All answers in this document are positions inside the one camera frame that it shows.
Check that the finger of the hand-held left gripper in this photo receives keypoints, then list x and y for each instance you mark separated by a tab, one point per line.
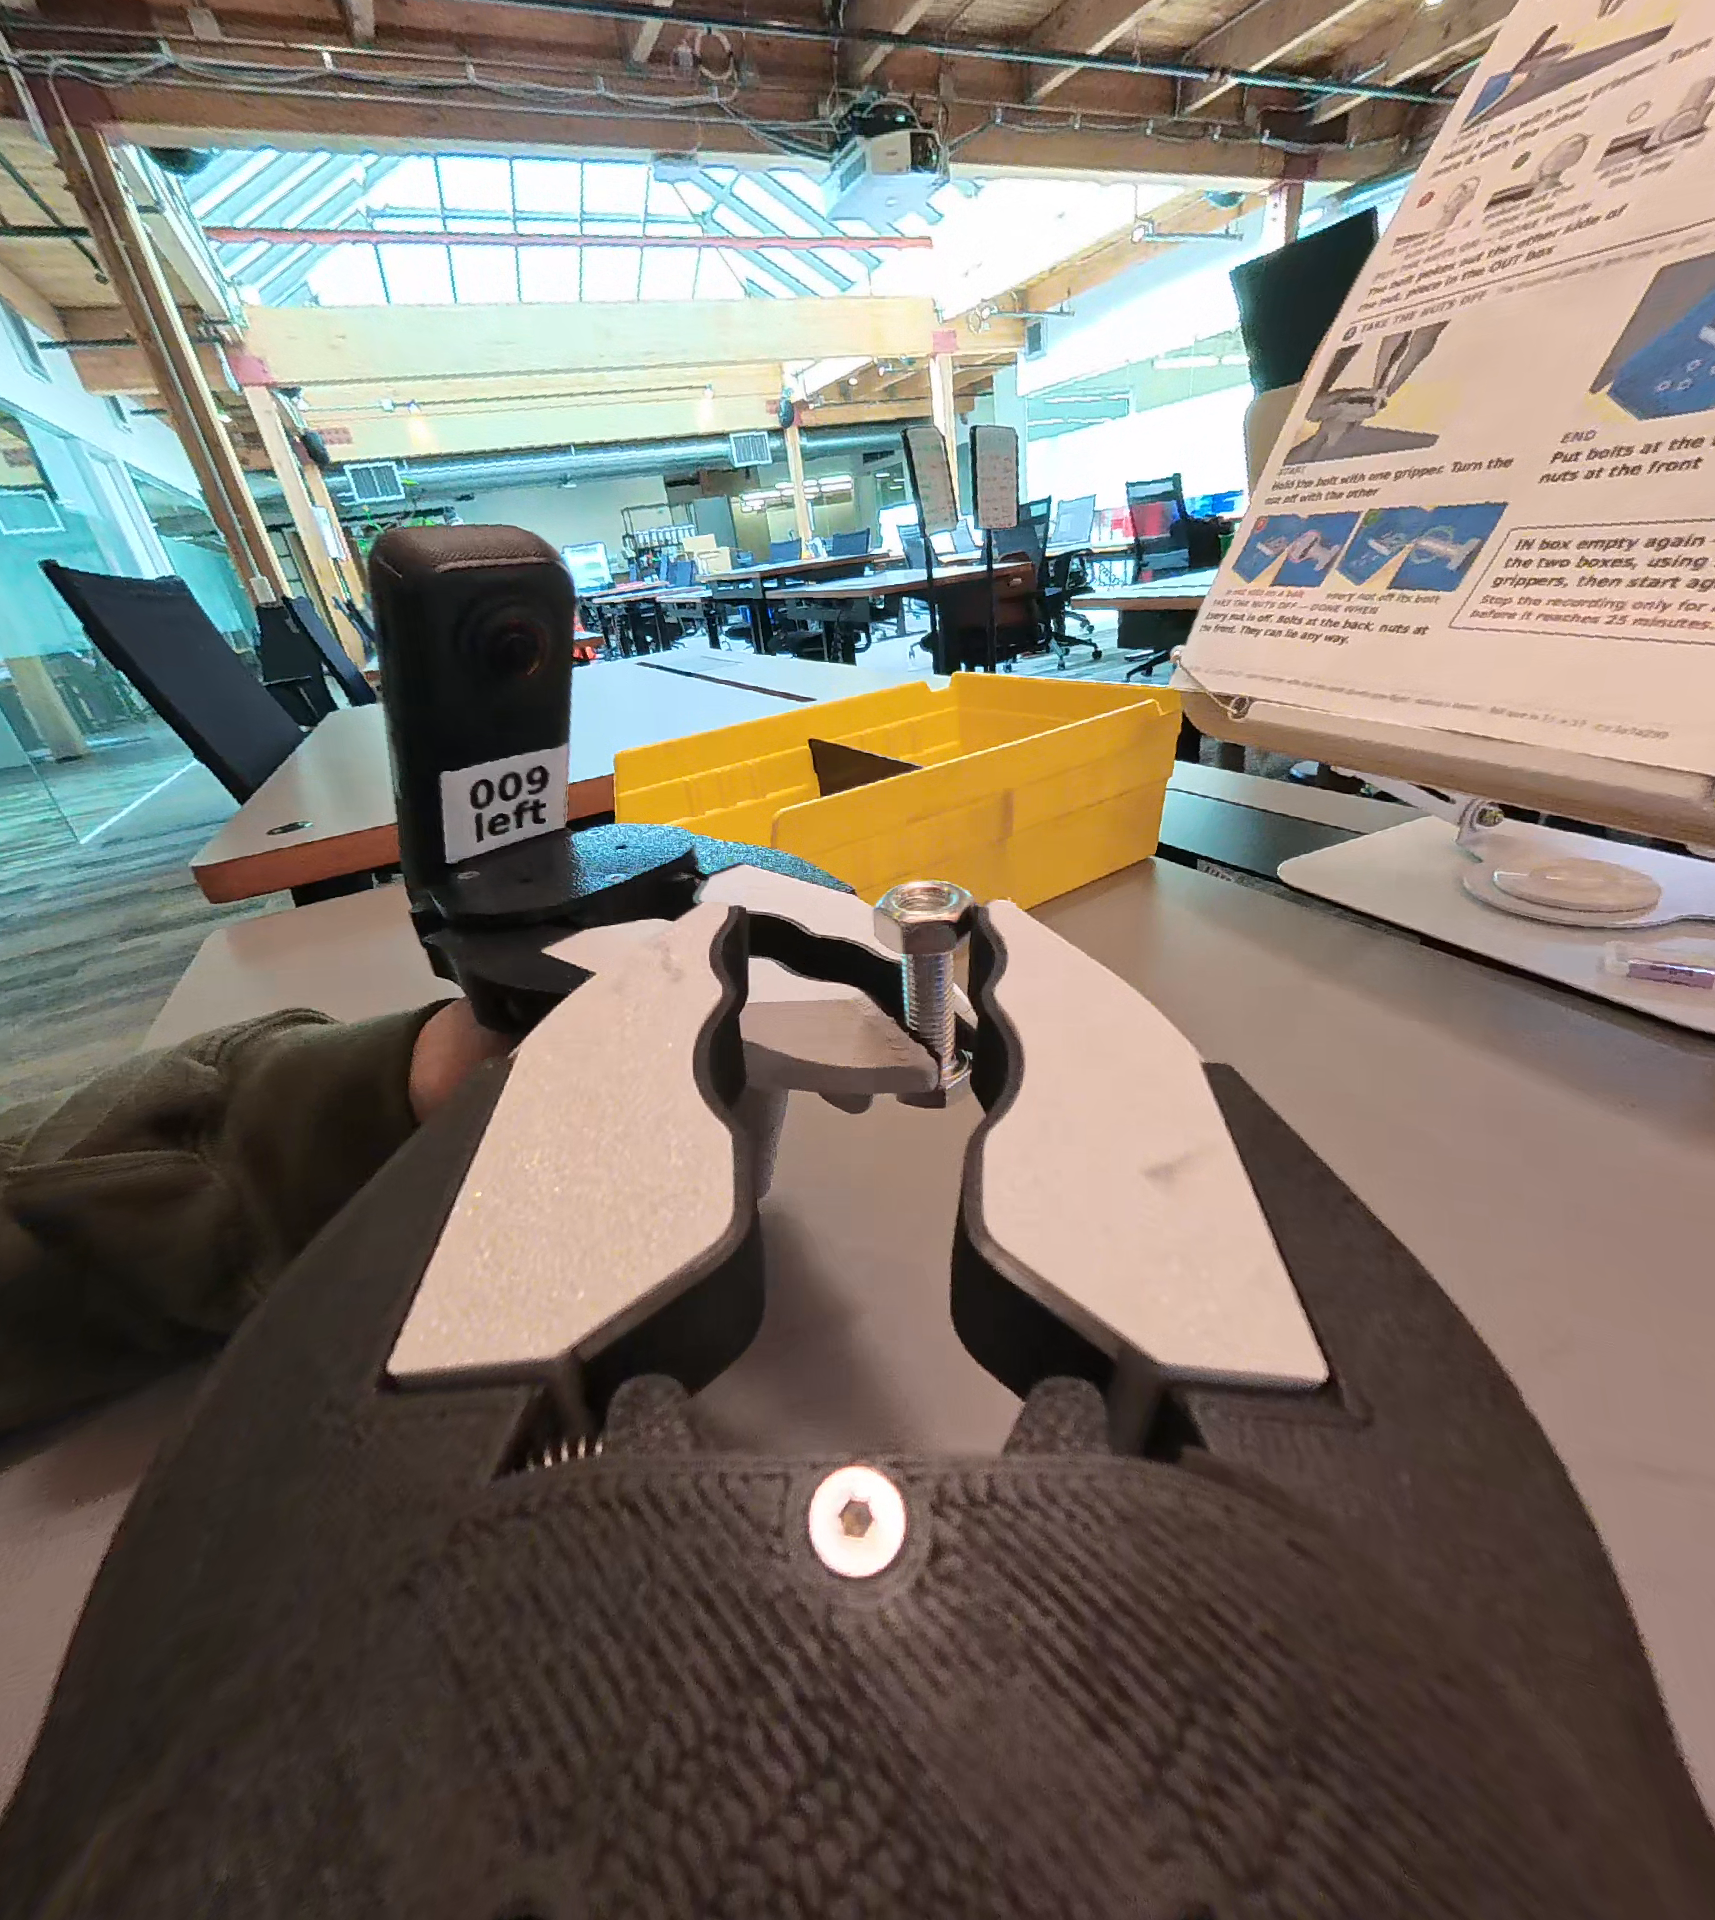
842	1051
798	932

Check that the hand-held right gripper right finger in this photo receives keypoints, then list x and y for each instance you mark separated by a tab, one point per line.
1142	1201

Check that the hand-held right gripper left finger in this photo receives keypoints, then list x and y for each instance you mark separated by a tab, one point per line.
588	1184

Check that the steel hex bolt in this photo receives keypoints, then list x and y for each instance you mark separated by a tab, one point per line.
932	1004

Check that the yellow plastic bin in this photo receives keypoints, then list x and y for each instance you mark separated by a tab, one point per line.
1038	811

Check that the person's left forearm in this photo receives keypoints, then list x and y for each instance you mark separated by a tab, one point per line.
122	1244

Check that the person's left hand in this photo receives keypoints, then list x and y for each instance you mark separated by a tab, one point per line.
444	1064

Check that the black bin divider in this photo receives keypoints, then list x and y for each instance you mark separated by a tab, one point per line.
858	768

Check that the black office chair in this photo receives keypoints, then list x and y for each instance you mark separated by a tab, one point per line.
182	674

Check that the row of desks and chairs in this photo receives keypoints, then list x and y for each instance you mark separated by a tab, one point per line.
872	584

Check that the white stand base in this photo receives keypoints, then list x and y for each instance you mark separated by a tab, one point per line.
1398	900

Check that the instruction sheet on stand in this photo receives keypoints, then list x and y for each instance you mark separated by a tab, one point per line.
1398	746

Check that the small purple labelled packet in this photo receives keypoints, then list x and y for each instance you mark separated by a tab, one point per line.
1667	969

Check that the ceiling projector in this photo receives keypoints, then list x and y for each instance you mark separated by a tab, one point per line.
888	151

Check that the black monitor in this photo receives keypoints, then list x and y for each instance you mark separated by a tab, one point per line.
1300	300

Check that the printed instruction sheet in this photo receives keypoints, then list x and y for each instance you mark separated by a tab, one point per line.
1547	450

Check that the wooden post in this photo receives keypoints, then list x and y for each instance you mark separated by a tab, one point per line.
166	374

